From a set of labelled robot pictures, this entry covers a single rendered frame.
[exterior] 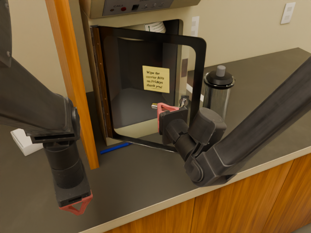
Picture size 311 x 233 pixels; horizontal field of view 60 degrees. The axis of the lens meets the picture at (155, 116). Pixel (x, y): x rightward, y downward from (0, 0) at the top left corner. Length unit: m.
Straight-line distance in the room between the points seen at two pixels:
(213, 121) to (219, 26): 1.02
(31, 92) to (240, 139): 0.36
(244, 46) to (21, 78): 1.51
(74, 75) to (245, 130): 0.44
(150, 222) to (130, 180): 0.16
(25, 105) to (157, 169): 0.69
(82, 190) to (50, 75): 0.82
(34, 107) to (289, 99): 0.36
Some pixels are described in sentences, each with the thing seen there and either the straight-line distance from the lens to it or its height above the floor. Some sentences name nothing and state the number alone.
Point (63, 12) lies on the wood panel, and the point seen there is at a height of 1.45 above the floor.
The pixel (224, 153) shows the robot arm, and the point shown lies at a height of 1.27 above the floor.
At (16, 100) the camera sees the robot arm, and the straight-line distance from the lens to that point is 0.26.
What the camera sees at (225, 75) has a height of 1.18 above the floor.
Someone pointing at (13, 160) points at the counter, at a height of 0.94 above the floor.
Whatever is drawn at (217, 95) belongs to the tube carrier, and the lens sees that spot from 0.96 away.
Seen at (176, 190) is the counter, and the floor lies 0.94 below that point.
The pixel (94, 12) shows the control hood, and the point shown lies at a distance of 0.73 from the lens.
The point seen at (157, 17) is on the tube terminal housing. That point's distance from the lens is 0.84.
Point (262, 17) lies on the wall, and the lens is 1.71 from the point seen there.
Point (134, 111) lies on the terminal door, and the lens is 0.85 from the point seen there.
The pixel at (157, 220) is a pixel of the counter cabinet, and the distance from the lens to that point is 0.98.
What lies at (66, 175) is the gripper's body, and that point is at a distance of 0.55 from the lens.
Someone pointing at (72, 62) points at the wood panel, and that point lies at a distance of 0.71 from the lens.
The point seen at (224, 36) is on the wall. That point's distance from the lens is 1.58.
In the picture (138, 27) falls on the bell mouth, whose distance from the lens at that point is 0.86.
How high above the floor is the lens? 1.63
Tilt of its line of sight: 38 degrees down
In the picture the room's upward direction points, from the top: straight up
